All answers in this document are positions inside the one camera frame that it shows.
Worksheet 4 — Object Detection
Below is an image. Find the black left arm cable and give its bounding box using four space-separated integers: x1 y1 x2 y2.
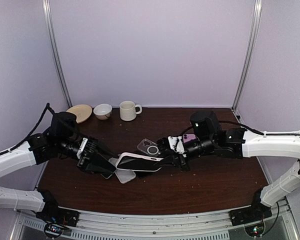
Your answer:
0 102 81 160

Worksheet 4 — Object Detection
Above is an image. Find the aluminium front rail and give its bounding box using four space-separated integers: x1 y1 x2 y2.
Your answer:
9 203 300 240

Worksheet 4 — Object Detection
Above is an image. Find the black phone with dark case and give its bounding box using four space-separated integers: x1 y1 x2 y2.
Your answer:
134 171 153 179

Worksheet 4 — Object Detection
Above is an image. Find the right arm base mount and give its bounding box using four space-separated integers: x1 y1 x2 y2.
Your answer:
229 189 272 238

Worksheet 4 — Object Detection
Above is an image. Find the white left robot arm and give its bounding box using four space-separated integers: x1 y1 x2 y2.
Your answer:
0 112 116 222

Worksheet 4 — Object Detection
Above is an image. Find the left aluminium frame post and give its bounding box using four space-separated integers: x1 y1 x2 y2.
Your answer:
42 0 73 108

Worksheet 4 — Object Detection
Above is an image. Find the right aluminium frame post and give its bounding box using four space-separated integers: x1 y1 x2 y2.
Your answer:
231 0 263 112

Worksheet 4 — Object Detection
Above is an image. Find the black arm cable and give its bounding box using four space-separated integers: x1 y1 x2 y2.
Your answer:
177 120 300 137
0 102 81 160

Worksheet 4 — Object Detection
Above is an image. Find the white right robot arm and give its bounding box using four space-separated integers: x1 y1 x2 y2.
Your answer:
157 111 300 221

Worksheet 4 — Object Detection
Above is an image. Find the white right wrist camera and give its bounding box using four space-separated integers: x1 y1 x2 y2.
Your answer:
167 136 185 155

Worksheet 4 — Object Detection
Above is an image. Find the beige ceramic plate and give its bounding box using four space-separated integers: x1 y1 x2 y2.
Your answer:
66 104 93 124

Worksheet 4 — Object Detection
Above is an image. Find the white ceramic bowl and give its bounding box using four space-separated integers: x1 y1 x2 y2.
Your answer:
93 103 113 121

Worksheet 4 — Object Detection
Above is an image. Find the beige phone case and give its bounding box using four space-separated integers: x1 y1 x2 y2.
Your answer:
109 157 136 184

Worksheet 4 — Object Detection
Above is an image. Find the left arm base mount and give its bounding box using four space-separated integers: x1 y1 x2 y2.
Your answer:
34 190 80 231

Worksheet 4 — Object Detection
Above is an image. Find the aluminium frame post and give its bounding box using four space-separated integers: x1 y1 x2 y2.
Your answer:
231 0 263 112
42 0 73 108

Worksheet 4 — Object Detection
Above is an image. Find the white ceramic mug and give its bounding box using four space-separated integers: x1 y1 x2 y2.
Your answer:
119 100 143 122

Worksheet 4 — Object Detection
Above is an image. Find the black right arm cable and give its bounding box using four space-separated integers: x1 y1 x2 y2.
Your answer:
177 120 300 137

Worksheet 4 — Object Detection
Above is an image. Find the clear magsafe phone case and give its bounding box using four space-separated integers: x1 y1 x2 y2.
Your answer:
137 138 161 157

